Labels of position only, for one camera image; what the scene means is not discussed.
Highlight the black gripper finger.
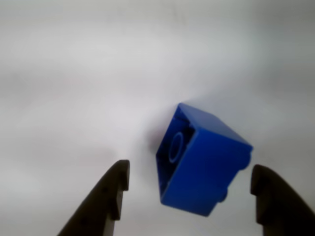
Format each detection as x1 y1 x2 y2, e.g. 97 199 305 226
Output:
58 159 130 236
250 164 315 236

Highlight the blue lego brick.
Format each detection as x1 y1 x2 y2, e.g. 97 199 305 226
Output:
156 102 253 217

